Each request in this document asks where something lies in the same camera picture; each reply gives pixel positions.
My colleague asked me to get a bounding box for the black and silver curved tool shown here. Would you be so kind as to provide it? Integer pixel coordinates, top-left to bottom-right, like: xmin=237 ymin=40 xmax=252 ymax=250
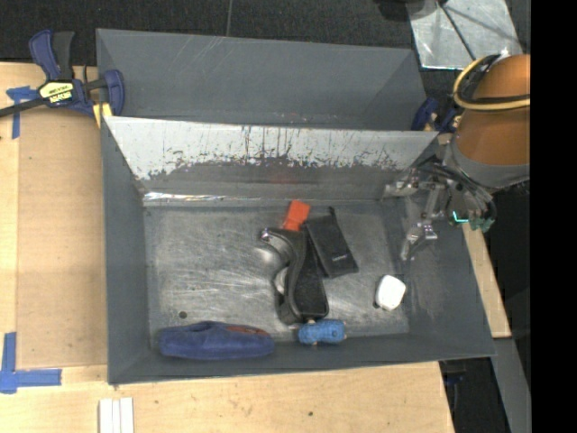
xmin=260 ymin=226 xmax=331 ymax=327

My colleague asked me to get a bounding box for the orange plastic piece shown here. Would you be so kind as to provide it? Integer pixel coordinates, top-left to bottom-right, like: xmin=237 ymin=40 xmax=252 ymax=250
xmin=282 ymin=199 xmax=313 ymax=234

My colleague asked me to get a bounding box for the grey metal bin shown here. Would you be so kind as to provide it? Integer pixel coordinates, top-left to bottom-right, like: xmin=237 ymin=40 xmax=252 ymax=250
xmin=95 ymin=28 xmax=498 ymax=385

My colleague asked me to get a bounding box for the blue toy animal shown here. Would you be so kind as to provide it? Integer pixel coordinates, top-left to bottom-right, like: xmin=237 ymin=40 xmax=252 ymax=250
xmin=297 ymin=318 xmax=348 ymax=347

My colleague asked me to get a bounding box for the black flat case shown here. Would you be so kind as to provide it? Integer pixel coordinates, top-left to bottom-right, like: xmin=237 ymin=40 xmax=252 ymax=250
xmin=305 ymin=213 xmax=360 ymax=280

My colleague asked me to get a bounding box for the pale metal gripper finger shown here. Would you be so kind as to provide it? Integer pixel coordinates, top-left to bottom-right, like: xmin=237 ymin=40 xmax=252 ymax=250
xmin=399 ymin=224 xmax=440 ymax=262
xmin=382 ymin=180 xmax=422 ymax=199

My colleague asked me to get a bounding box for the white rounded plastic block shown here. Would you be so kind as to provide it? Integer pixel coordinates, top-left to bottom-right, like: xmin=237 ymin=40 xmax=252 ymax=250
xmin=373 ymin=273 xmax=408 ymax=312

